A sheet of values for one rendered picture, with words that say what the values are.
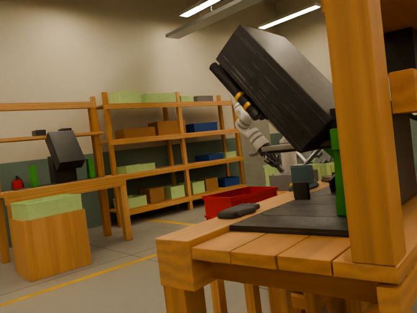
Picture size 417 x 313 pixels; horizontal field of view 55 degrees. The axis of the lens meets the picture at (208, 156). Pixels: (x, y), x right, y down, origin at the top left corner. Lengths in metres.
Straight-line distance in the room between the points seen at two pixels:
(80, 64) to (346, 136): 6.63
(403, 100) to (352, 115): 0.12
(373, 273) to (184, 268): 0.54
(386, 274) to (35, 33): 6.70
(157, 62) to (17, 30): 2.57
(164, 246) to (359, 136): 0.67
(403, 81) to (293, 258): 0.46
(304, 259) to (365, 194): 0.22
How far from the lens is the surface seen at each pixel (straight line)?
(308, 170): 1.65
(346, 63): 0.89
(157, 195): 7.14
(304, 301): 2.46
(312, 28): 10.44
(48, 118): 6.91
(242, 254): 1.07
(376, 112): 0.86
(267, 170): 3.04
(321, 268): 0.97
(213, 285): 2.01
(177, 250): 1.21
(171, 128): 7.38
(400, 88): 0.95
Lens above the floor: 1.17
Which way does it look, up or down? 2 degrees down
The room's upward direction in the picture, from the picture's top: 7 degrees counter-clockwise
